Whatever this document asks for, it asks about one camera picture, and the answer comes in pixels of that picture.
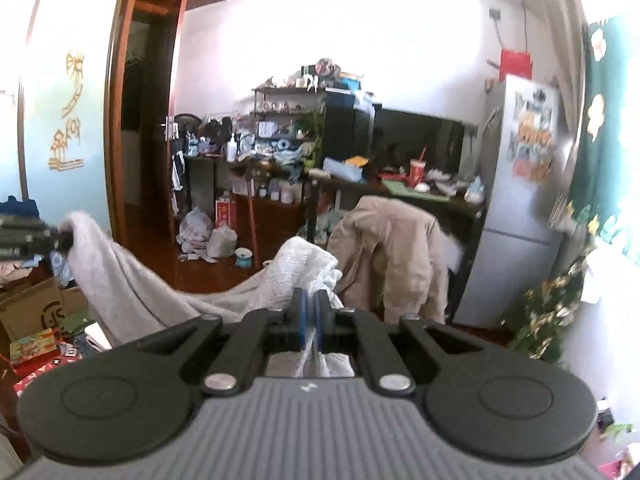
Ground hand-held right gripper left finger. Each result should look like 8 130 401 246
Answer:
127 288 307 396

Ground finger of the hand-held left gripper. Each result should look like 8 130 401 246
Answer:
0 216 75 261

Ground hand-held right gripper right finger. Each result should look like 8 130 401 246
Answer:
314 289 501 396

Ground grey polo shirt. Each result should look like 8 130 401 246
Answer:
64 210 356 378

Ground cardboard box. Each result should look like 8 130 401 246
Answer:
0 277 88 341

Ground red broom stick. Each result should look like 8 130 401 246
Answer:
246 195 260 268

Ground beige jacket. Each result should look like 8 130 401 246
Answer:
327 196 451 323

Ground pale plastic bag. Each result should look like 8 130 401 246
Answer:
207 227 238 258

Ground black desk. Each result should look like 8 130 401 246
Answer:
305 170 488 321

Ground red carton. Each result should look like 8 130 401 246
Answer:
215 197 236 233

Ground white printed plastic bag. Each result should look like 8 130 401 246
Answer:
177 207 216 256

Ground wooden door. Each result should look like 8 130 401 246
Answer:
102 0 236 251

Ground frosted sliding door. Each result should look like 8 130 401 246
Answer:
0 0 126 231

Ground black computer tower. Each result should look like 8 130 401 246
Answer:
324 91 376 161

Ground black monitor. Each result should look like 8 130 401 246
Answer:
372 107 466 176

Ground silver refrigerator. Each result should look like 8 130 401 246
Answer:
452 75 571 328

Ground small Christmas tree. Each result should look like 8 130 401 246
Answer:
505 250 596 361

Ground colourful fridge magnets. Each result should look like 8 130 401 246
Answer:
507 87 558 183

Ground red bag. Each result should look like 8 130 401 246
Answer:
500 49 533 80

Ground green printed curtain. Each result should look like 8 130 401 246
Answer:
570 15 640 261

